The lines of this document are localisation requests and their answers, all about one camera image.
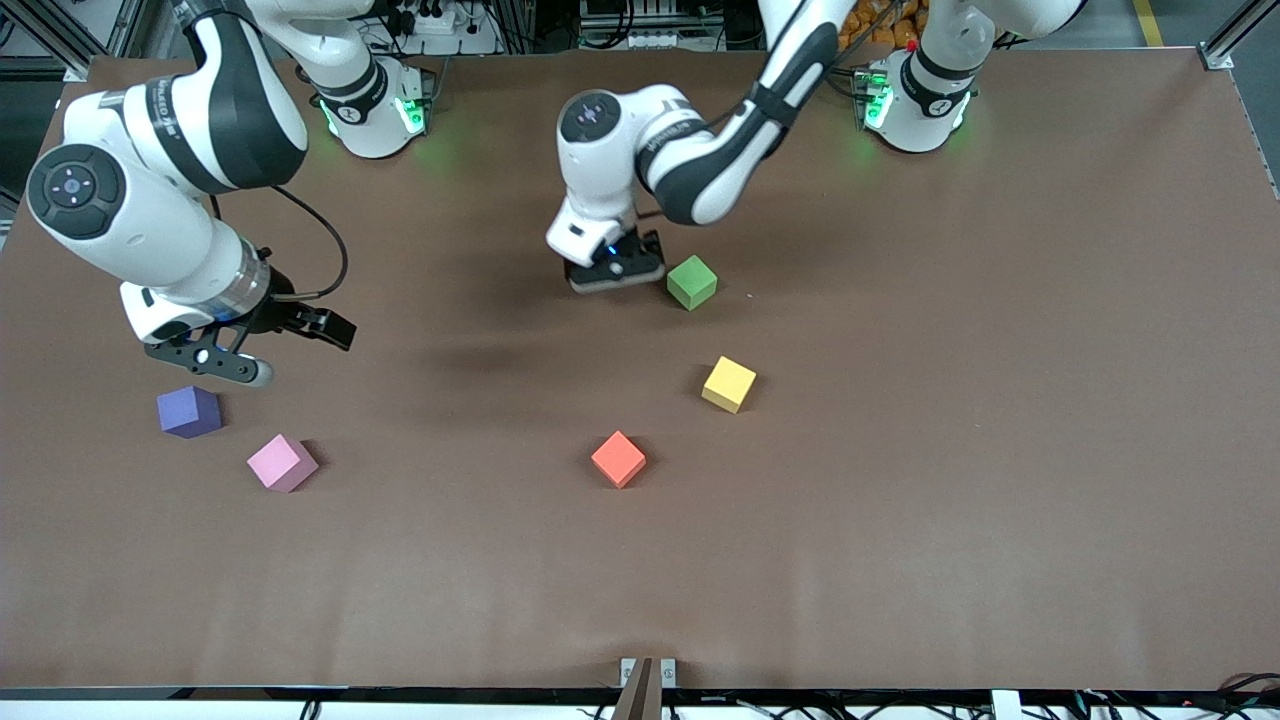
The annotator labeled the brown tapered bar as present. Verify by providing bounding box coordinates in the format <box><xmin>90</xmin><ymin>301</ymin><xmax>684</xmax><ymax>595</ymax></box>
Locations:
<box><xmin>611</xmin><ymin>657</ymin><xmax>663</xmax><ymax>720</ymax></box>

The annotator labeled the white power strip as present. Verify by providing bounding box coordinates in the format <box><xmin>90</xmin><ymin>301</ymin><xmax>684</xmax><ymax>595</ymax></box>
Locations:
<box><xmin>385</xmin><ymin>0</ymin><xmax>459</xmax><ymax>37</ymax></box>

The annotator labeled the aluminium frame profile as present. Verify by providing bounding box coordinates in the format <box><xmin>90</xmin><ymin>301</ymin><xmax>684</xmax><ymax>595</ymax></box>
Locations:
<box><xmin>1203</xmin><ymin>0</ymin><xmax>1280</xmax><ymax>71</ymax></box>
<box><xmin>0</xmin><ymin>0</ymin><xmax>176</xmax><ymax>83</ymax></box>

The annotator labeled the yellow foam cube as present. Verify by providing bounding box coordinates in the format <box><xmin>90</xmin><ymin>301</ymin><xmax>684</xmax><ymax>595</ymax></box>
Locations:
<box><xmin>700</xmin><ymin>355</ymin><xmax>758</xmax><ymax>415</ymax></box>

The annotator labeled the purple foam cube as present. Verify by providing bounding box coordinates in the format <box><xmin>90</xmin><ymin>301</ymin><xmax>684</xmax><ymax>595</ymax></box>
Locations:
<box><xmin>156</xmin><ymin>385</ymin><xmax>223</xmax><ymax>440</ymax></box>

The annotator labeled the orange foam cube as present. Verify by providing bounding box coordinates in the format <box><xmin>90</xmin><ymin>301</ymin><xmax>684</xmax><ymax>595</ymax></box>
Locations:
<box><xmin>590</xmin><ymin>430</ymin><xmax>648</xmax><ymax>490</ymax></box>

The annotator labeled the black floor cable bundle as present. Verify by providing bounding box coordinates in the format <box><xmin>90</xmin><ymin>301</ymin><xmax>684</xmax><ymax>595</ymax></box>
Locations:
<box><xmin>1070</xmin><ymin>675</ymin><xmax>1280</xmax><ymax>720</ymax></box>

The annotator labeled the brown table mat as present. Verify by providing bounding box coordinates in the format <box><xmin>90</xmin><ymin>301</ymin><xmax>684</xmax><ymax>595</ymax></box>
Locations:
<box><xmin>0</xmin><ymin>48</ymin><xmax>1280</xmax><ymax>693</ymax></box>

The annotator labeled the pink foam cube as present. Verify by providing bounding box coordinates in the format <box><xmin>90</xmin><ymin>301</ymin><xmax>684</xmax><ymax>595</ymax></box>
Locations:
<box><xmin>246</xmin><ymin>433</ymin><xmax>320</xmax><ymax>494</ymax></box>

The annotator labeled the green foam cube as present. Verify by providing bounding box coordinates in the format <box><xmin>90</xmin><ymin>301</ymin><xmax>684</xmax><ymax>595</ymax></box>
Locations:
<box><xmin>666</xmin><ymin>254</ymin><xmax>719</xmax><ymax>312</ymax></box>

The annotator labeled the black table edge strip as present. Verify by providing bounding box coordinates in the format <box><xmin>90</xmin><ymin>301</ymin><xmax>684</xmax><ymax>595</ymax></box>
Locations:
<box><xmin>0</xmin><ymin>685</ymin><xmax>1280</xmax><ymax>703</ymax></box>

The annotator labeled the bag of orange items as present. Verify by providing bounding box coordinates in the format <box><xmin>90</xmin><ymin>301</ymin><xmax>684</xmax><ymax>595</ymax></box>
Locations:
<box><xmin>838</xmin><ymin>0</ymin><xmax>923</xmax><ymax>54</ymax></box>

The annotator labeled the white equipment rack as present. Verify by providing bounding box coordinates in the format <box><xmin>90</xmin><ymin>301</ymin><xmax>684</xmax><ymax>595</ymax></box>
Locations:
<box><xmin>578</xmin><ymin>0</ymin><xmax>726</xmax><ymax>51</ymax></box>

